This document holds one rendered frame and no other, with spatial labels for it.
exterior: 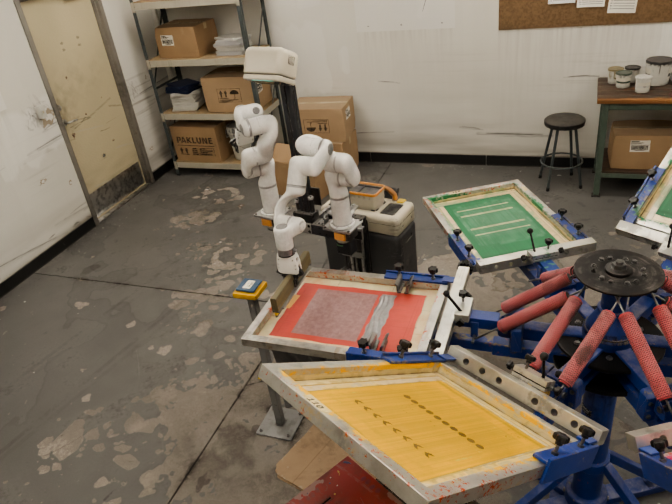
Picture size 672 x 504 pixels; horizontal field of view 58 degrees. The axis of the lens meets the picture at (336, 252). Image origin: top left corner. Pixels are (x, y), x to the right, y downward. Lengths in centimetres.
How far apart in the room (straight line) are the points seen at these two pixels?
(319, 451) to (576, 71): 409
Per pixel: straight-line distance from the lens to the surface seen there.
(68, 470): 388
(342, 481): 190
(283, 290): 263
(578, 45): 598
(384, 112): 641
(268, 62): 275
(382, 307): 274
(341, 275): 294
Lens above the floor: 259
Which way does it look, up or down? 31 degrees down
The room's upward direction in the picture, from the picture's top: 8 degrees counter-clockwise
